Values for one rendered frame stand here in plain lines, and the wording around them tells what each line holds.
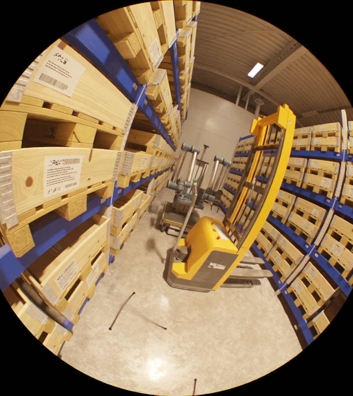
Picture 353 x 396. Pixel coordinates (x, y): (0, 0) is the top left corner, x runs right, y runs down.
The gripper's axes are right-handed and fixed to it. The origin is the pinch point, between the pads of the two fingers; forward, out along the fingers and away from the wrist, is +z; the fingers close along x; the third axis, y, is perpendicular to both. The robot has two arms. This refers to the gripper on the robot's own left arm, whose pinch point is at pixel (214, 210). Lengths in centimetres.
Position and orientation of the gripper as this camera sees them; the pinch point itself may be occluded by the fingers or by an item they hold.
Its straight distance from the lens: 233.2
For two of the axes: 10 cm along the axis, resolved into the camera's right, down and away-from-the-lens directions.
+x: 9.4, 3.3, 1.0
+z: -3.2, 9.4, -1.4
